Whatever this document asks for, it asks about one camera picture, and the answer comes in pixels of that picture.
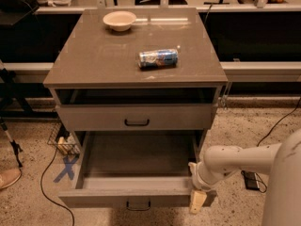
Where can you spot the white paper bowl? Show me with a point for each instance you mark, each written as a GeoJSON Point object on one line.
{"type": "Point", "coordinates": [119, 20]}

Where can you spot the grey drawer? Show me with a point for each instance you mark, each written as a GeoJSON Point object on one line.
{"type": "Point", "coordinates": [135, 170]}
{"type": "Point", "coordinates": [137, 109]}

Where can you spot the grey drawer cabinet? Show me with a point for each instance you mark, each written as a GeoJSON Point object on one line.
{"type": "Point", "coordinates": [96, 57]}

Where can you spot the blue crushed drink can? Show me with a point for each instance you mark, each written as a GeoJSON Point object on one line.
{"type": "Point", "coordinates": [157, 58]}

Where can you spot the black tripod leg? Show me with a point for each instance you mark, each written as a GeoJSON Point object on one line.
{"type": "Point", "coordinates": [15, 146]}

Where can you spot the tan shoe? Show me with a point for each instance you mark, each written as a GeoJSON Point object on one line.
{"type": "Point", "coordinates": [9, 177]}

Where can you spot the black chair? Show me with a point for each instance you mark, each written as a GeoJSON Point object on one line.
{"type": "Point", "coordinates": [12, 11]}

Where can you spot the black power adapter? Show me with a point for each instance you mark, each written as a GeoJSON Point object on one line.
{"type": "Point", "coordinates": [250, 180]}

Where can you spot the grey top drawer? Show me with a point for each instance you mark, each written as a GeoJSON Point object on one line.
{"type": "Point", "coordinates": [137, 109]}

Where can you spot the wire basket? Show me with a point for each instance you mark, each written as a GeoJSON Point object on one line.
{"type": "Point", "coordinates": [63, 140]}

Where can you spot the blue tape cross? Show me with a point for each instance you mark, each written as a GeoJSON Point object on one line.
{"type": "Point", "coordinates": [69, 162]}

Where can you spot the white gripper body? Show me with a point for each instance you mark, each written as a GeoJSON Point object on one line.
{"type": "Point", "coordinates": [199, 178]}

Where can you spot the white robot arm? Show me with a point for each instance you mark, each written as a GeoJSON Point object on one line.
{"type": "Point", "coordinates": [281, 162]}

